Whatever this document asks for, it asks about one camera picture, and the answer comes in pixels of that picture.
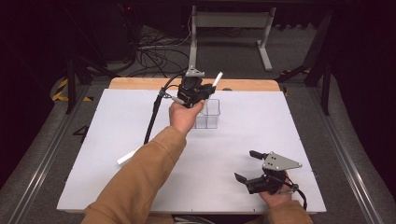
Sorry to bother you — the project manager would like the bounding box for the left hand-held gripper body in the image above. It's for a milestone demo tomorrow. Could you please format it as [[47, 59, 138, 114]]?
[[177, 65, 206, 109]]

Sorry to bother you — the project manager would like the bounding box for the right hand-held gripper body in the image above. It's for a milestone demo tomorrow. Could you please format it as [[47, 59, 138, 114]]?
[[245, 150, 304, 196]]

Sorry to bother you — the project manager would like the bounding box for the white chalk stick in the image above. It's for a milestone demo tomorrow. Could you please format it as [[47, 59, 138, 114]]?
[[116, 148, 140, 165], [212, 71, 224, 89]]

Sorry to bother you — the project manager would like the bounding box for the clear plastic pen holder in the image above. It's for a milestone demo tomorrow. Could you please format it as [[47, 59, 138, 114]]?
[[193, 98, 221, 130]]

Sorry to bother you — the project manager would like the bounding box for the person's right hand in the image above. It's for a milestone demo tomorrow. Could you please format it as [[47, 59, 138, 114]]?
[[258, 177, 296, 209]]

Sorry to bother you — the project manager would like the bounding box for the person's left hand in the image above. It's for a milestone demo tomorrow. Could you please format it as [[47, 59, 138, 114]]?
[[168, 100, 205, 136]]

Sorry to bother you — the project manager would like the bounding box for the white table sheet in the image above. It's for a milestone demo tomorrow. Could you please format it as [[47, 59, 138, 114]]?
[[56, 88, 328, 216]]

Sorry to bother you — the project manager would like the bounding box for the grey metal stand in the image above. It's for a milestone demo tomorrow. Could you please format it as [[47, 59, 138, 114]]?
[[188, 5, 277, 72]]

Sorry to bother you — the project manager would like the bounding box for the black tripod stand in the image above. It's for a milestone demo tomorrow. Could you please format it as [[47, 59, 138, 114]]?
[[63, 6, 123, 115], [275, 8, 333, 117]]

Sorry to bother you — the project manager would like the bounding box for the yellow black hazard tape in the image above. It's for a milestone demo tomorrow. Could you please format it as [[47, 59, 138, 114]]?
[[51, 77, 94, 103]]

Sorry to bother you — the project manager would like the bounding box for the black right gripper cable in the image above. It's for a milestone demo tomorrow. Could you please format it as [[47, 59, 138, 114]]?
[[286, 183, 308, 211]]

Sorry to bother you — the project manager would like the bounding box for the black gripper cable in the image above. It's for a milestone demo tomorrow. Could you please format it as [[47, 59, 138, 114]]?
[[286, 183, 308, 211], [143, 73, 188, 146]]

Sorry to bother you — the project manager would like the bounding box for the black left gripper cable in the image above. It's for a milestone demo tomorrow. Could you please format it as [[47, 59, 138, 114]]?
[[143, 73, 188, 146]]

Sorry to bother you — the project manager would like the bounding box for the tangle of floor cables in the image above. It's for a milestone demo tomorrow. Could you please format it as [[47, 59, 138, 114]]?
[[123, 29, 191, 78]]

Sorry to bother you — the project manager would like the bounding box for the metal floor rail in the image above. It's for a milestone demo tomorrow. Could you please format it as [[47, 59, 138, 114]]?
[[306, 86, 379, 224], [6, 86, 92, 224]]

